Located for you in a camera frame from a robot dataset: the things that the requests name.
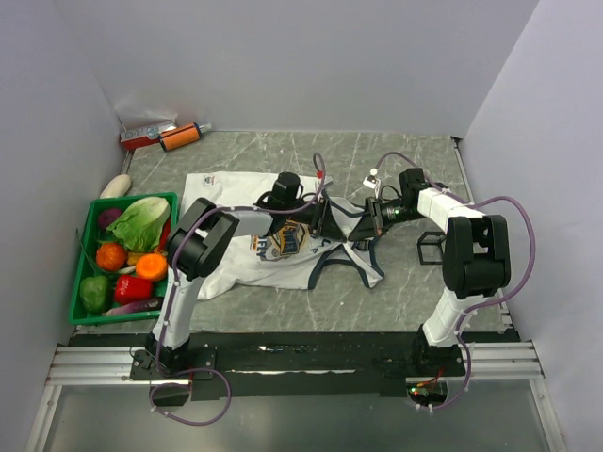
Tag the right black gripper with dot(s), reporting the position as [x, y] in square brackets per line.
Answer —
[369, 225]

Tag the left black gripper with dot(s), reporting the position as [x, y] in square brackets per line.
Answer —
[326, 223]

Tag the white printed tank top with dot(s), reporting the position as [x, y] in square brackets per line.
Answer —
[290, 259]

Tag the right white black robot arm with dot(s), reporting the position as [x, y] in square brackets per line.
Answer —
[475, 261]

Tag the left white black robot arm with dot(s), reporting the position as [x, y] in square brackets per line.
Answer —
[199, 241]

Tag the red chili pepper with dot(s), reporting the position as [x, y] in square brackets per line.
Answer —
[165, 233]

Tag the orange black cylinder tool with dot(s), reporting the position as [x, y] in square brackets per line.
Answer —
[182, 136]

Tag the orange carrot slice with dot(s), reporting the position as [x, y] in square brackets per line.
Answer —
[152, 267]

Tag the green lettuce head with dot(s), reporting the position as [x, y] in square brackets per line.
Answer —
[140, 226]

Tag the purple eggplant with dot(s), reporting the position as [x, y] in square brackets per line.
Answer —
[136, 307]

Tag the red bell pepper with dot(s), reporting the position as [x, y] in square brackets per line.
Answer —
[131, 288]

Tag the green plastic crate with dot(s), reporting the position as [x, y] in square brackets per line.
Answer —
[122, 269]

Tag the white radish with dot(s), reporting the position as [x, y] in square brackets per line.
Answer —
[117, 187]

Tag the red white box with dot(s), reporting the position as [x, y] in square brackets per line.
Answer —
[133, 139]

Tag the orange tangerine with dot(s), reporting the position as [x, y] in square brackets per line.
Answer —
[111, 257]

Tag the purple onion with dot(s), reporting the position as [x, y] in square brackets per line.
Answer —
[107, 217]

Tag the green bell pepper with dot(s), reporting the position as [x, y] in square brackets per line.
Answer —
[94, 294]

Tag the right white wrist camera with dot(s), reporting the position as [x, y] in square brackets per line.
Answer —
[372, 181]

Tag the black wire frame stand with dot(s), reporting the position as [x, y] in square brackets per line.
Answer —
[430, 248]

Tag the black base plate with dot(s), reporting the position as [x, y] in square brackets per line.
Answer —
[244, 364]

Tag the aluminium rail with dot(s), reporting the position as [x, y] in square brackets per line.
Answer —
[90, 366]

